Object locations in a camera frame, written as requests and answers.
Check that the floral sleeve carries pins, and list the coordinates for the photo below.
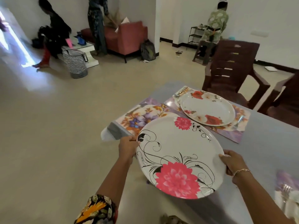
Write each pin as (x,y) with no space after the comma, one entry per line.
(97,211)

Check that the black shoe rack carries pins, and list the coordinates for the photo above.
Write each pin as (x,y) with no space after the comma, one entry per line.
(195,36)

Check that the brown stool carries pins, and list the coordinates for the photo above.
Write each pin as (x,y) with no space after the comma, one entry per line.
(205,52)

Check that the zigzag patterned laundry bag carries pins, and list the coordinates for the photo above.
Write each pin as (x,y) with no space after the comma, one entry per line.
(75,64)

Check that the person's left hand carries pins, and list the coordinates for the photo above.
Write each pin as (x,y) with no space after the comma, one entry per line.
(126,148)

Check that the person's right hand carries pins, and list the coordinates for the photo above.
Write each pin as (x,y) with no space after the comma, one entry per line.
(234,162)

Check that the white plate with red roses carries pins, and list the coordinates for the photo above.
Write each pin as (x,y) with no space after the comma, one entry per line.
(208,108)

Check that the silver spoon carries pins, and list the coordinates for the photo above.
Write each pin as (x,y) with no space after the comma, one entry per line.
(179,94)
(135,109)

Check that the grey tablecloth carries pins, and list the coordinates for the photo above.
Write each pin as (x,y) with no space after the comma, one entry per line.
(264,146)

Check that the person's right thumb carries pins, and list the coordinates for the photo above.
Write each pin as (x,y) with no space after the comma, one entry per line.
(224,158)

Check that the white coffee table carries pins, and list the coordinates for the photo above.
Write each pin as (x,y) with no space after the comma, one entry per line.
(90,52)

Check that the silver fork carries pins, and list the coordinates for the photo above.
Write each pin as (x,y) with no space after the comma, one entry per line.
(286,191)
(238,122)

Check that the pink armchair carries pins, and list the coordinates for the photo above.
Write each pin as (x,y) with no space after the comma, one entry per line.
(127,38)

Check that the grey backpack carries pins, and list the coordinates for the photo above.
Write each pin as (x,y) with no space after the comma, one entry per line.
(147,51)

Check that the person's left forearm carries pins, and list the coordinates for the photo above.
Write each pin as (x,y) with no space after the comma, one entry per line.
(114,179)

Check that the floral placemat with orange flowers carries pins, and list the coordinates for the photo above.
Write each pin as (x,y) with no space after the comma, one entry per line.
(237,132)

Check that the person's left thumb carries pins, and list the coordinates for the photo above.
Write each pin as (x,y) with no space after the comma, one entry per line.
(134,140)

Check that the white paper sheet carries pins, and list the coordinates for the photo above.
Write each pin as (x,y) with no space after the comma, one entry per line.
(271,68)

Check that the blue bag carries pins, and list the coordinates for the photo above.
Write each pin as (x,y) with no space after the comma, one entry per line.
(81,39)

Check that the beige cushion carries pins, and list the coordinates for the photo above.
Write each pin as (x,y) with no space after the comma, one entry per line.
(111,20)

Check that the white plate with pink flowers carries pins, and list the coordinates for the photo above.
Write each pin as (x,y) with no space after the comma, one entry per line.
(177,156)

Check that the dark sandal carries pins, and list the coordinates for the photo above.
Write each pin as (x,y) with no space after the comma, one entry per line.
(179,52)

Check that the person's right forearm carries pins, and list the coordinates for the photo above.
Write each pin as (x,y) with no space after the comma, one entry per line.
(259,198)

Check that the plain white plate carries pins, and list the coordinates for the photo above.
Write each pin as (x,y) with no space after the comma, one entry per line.
(294,205)

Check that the floral placemat with purple flowers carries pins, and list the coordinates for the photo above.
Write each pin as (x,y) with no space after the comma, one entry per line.
(137,118)

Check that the brown plastic chair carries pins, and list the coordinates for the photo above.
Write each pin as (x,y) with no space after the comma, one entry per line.
(283,100)
(230,69)

